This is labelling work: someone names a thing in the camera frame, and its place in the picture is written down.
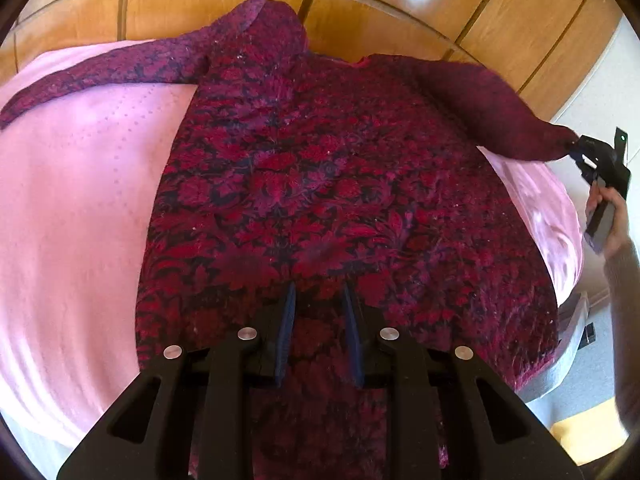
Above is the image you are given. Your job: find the dark red patterned sweater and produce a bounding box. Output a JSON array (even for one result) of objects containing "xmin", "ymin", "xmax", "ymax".
[{"xmin": 1, "ymin": 0, "xmax": 576, "ymax": 479}]

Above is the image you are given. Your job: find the right forearm grey sleeve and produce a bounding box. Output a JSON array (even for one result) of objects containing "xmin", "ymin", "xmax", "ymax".
[{"xmin": 604, "ymin": 240, "xmax": 639, "ymax": 434}]

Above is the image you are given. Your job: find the person right hand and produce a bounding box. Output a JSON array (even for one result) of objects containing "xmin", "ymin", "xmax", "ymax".
[{"xmin": 585, "ymin": 181, "xmax": 631, "ymax": 260}]

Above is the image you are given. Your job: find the pink bed sheet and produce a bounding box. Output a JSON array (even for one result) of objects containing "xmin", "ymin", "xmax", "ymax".
[{"xmin": 0, "ymin": 39, "xmax": 585, "ymax": 456}]

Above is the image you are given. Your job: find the grey bed frame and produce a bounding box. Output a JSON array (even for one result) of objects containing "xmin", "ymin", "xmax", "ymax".
[{"xmin": 518, "ymin": 292, "xmax": 590, "ymax": 403}]

